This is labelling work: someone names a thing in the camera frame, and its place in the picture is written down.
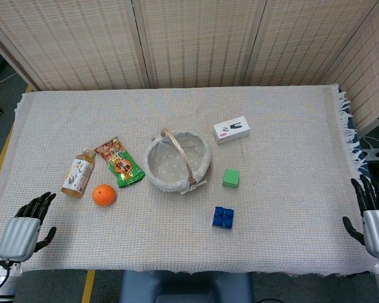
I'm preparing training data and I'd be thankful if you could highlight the white cable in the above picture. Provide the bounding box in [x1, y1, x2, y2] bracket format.
[0, 71, 18, 86]

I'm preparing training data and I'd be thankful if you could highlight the bamboo folding screen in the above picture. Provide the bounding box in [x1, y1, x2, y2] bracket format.
[0, 0, 379, 131]

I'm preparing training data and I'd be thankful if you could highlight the blue chair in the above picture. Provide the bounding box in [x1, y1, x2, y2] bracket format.
[119, 270, 254, 303]

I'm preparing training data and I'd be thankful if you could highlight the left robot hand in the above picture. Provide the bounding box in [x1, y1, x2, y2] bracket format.
[0, 191, 57, 263]

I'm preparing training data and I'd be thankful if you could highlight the white woven tablecloth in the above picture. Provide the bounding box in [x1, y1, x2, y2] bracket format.
[0, 83, 379, 278]

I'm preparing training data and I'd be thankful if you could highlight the orange fruit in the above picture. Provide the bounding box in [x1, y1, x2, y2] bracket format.
[92, 184, 117, 207]

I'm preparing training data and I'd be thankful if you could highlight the amber tea bottle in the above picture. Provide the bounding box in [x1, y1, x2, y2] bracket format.
[61, 149, 96, 199]

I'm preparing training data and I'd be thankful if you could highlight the white product box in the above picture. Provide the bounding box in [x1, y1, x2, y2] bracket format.
[213, 116, 251, 146]

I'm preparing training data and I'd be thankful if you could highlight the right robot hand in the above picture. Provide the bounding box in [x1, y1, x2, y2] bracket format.
[342, 174, 379, 261]

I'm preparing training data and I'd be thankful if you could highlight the blue building block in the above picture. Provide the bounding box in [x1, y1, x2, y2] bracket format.
[212, 206, 235, 230]

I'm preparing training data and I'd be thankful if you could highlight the woven basket with fabric liner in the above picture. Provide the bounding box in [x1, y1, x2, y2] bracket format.
[145, 128, 210, 195]

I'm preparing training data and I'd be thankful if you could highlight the green snack packet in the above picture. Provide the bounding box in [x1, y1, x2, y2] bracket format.
[94, 136, 145, 189]

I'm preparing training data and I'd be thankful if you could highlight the green cube block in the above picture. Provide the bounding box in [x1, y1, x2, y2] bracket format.
[222, 168, 241, 189]

